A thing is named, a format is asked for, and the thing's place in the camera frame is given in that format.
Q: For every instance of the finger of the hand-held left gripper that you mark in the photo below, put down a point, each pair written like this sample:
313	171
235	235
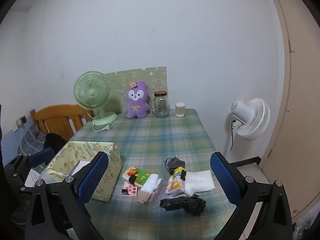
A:
41	157

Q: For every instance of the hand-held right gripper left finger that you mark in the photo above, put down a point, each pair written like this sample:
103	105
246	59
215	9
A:
92	177

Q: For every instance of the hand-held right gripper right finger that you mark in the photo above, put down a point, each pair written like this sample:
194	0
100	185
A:
225	180

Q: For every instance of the patterned storage box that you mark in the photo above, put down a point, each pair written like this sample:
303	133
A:
112	165

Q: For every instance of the white towel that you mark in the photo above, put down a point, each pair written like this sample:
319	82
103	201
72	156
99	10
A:
200	180

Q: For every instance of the pink tissue packet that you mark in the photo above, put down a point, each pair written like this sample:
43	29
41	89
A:
130	189

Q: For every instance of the black cloth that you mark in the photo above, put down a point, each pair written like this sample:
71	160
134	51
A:
190	205

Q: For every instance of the green tissue packet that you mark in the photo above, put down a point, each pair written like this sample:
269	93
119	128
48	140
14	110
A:
142	173

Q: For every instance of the grey sock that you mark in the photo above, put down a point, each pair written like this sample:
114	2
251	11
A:
172	162

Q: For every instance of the white tissue pack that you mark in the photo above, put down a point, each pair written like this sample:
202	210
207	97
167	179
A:
150	182

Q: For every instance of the white paper sheet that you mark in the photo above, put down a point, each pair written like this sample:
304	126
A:
80	167

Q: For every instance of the plaid pillow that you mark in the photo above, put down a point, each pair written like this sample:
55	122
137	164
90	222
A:
32	140

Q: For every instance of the black jacket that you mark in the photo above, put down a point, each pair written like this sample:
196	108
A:
55	140

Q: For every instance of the white standing fan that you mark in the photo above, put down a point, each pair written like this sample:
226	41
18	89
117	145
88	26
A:
252	117

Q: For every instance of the green desk fan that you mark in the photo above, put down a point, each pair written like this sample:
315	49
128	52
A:
91	92

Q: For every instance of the purple plush toy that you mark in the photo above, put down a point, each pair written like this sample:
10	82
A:
136	107

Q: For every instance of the glass jar mug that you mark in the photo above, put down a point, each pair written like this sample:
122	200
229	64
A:
161	107

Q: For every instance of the patterned cardboard panel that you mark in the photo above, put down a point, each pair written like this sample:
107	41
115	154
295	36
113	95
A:
117	80

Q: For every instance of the beige door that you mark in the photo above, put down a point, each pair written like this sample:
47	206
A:
295	105

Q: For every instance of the white wall socket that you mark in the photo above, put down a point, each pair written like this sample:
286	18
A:
18	122

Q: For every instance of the dark wall switch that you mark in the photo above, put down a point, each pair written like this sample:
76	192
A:
24	119

